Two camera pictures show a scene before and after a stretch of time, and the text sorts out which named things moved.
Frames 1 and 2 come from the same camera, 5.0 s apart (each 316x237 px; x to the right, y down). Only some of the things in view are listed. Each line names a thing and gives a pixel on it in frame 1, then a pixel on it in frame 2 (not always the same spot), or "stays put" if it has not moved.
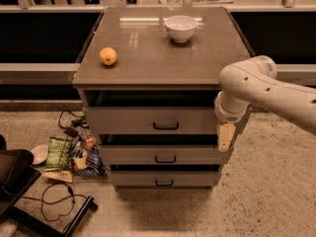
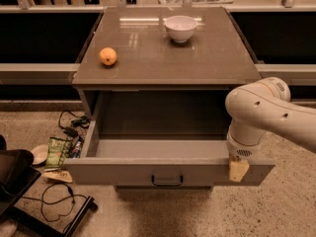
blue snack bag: x=95 y=165 -> x=78 y=148
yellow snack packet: x=61 y=176 stays put
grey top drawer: x=150 y=120 -> x=155 y=163
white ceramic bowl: x=181 y=28 stays put
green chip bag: x=59 y=153 stays put
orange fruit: x=108 y=56 stays put
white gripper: x=228 y=116 -> x=240 y=148
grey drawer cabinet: x=150 y=78 stays put
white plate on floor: x=39 y=153 stays put
